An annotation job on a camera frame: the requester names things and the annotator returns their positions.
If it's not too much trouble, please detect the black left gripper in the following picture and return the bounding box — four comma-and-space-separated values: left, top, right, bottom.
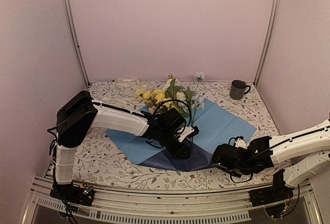
159, 129, 191, 160

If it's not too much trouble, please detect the blue wrapping paper sheet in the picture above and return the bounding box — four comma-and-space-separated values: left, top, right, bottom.
106, 100, 256, 172

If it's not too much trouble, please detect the white blue fake flower stem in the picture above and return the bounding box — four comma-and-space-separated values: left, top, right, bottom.
184, 87, 205, 126

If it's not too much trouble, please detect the yellow fake flower stem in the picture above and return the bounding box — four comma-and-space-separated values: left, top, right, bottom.
135, 88, 172, 112

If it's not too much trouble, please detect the pale blue fake flower stem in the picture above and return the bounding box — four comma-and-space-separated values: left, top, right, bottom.
194, 72, 206, 94

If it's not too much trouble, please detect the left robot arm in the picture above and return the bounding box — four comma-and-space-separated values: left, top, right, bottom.
47, 90, 194, 200

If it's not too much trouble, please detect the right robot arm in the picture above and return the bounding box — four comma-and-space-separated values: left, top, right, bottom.
211, 119, 329, 201

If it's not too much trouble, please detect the dark grey metal mug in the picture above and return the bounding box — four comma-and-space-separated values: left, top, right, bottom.
229, 79, 251, 100

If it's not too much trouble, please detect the floral patterned tablecloth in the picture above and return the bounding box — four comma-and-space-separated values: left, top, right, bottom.
53, 80, 294, 191

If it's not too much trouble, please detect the clear plastic wrap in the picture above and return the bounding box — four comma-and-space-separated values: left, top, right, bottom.
114, 78, 140, 85

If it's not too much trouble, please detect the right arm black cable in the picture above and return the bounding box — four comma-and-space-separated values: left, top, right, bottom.
216, 164, 255, 184

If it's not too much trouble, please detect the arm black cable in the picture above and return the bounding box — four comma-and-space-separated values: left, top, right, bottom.
216, 164, 255, 184
153, 99, 194, 126

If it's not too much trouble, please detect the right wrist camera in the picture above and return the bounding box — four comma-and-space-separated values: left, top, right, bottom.
228, 136, 249, 149

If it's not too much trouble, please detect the front aluminium rail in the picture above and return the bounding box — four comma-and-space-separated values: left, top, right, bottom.
25, 177, 325, 224

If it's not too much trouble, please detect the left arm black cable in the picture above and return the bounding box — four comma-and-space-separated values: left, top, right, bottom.
153, 99, 194, 126

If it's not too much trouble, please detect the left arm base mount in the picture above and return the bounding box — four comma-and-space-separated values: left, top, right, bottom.
49, 184, 95, 206

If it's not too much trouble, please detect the right aluminium frame post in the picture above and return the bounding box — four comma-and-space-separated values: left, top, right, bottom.
253, 0, 281, 88

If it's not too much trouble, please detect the aluminium frame post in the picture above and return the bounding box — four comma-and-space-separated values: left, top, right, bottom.
253, 0, 281, 88
62, 0, 90, 87

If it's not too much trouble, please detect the left aluminium frame post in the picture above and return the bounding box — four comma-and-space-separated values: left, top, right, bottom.
62, 0, 90, 87

